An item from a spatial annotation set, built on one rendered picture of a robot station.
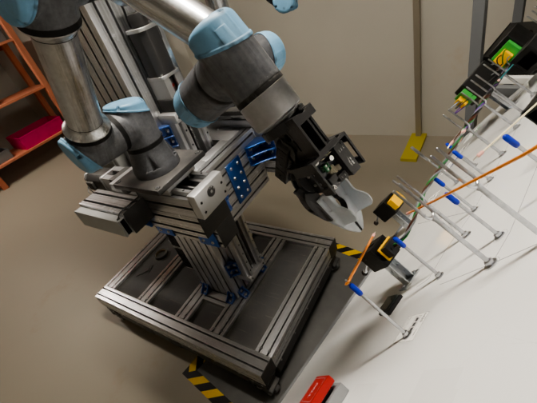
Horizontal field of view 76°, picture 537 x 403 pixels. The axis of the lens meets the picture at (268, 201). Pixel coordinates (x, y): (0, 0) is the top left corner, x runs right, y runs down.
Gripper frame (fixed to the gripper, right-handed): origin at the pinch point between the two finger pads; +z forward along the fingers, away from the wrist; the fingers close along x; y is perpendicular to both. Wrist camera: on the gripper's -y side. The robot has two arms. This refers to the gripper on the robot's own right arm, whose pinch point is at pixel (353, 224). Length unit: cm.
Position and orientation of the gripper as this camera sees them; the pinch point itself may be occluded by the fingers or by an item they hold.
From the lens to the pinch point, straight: 56.0
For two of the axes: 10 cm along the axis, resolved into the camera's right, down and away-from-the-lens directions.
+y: 4.2, -0.6, -9.1
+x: 6.6, -6.7, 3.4
